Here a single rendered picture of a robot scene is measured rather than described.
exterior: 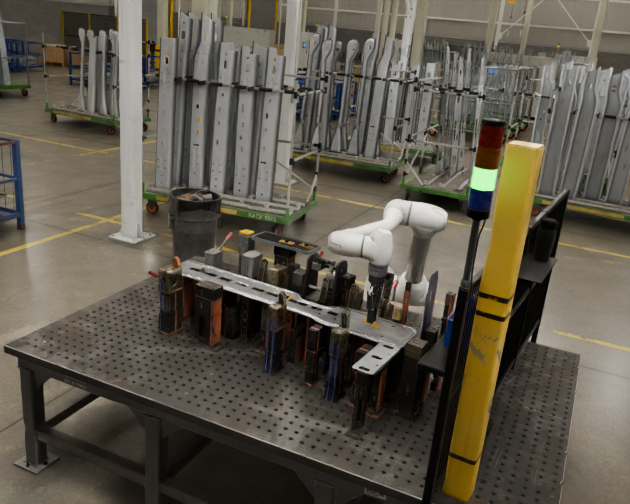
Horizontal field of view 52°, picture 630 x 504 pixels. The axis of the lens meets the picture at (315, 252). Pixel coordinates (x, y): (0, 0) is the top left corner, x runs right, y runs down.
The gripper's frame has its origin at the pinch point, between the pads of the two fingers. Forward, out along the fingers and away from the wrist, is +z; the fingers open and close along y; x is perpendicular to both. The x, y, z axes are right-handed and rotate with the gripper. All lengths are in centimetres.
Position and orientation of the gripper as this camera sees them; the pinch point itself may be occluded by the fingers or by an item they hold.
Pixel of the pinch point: (371, 314)
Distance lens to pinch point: 298.8
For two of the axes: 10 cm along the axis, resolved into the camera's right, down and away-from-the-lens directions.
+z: -0.9, 9.4, 3.3
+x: 8.6, 2.4, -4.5
